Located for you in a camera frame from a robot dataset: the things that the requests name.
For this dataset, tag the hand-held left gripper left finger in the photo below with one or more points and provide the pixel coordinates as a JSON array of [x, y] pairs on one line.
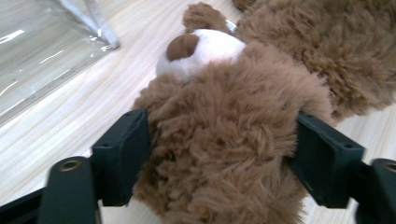
[[121, 155]]

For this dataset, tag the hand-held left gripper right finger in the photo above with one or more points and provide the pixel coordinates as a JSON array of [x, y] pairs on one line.
[[327, 161]]

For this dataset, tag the brown teddy bear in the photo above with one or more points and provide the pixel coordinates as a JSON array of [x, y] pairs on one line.
[[233, 140]]

